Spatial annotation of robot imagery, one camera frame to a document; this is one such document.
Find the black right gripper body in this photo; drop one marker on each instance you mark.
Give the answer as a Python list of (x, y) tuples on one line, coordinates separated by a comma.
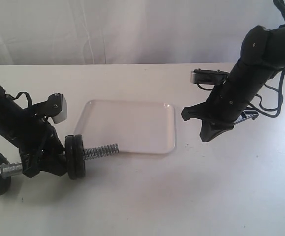
[(227, 101)]

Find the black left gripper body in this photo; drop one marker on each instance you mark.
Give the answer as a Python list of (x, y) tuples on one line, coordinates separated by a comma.
[(30, 133)]

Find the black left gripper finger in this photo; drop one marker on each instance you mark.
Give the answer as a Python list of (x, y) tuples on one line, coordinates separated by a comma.
[(53, 161), (30, 163)]

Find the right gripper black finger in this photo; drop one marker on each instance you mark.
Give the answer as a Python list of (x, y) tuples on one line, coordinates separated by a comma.
[(198, 111), (209, 130)]

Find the chrome threaded dumbbell bar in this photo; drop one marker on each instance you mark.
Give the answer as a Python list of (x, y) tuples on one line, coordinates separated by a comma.
[(12, 169)]

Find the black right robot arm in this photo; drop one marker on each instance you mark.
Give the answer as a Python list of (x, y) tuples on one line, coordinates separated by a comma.
[(262, 57)]

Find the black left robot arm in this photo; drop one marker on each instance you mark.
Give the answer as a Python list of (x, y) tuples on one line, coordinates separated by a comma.
[(6, 124)]

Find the white plastic tray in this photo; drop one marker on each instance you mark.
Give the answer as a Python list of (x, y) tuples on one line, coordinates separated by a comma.
[(136, 126)]

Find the white curtain backdrop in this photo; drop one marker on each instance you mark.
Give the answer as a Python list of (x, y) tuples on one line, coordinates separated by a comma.
[(128, 31)]

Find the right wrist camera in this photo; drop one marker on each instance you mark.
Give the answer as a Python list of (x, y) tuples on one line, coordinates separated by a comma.
[(208, 77)]

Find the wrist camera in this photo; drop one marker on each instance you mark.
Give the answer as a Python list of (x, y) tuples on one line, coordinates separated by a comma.
[(208, 77), (55, 107)]

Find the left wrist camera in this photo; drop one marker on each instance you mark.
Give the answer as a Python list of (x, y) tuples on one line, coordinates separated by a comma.
[(55, 107)]

